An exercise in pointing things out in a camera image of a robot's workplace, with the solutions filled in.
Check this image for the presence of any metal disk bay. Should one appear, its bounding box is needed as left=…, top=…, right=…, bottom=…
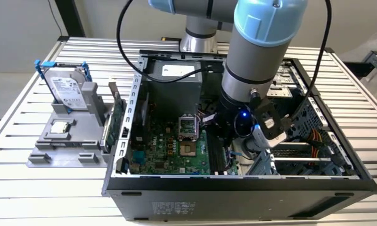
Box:
left=248, top=141, right=333, bottom=176

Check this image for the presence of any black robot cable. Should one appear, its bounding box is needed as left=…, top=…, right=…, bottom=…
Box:
left=116, top=0, right=333, bottom=123

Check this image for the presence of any black PC case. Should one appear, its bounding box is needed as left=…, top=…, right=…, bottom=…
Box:
left=100, top=48, right=377, bottom=222

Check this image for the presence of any black RAM slot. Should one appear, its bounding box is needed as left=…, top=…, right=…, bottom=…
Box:
left=212, top=141, right=221, bottom=175
left=207, top=128, right=217, bottom=175

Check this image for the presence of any grey metal drive cage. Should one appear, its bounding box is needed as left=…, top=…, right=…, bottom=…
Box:
left=267, top=60, right=304, bottom=99

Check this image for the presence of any hard disk in blue carrier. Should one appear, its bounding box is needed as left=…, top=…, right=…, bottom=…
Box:
left=34, top=60, right=93, bottom=113

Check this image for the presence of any grey power supply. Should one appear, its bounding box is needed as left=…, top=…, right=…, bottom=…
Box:
left=143, top=60, right=204, bottom=118

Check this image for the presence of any round black fan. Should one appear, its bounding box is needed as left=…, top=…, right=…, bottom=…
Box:
left=203, top=100, right=223, bottom=116

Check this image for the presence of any green graphics card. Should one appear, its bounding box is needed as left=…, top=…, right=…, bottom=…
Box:
left=100, top=79, right=128, bottom=153

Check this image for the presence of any silver CPU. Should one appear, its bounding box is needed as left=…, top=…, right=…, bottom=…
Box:
left=50, top=121, right=72, bottom=135

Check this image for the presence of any metal socket cover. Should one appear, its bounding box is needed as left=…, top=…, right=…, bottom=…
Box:
left=177, top=113, right=199, bottom=140

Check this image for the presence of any CPU socket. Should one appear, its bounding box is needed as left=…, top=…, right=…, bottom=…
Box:
left=177, top=138, right=199, bottom=158

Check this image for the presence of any black frame post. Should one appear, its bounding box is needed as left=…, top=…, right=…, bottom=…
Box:
left=55, top=0, right=87, bottom=38

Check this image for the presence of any grey parts rack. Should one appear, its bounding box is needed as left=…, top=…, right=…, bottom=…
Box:
left=26, top=82, right=113, bottom=169

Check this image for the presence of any red yellow wire bundle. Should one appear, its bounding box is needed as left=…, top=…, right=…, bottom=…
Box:
left=305, top=128, right=324, bottom=159

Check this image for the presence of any green motherboard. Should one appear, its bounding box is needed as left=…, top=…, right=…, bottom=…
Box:
left=131, top=117, right=240, bottom=175

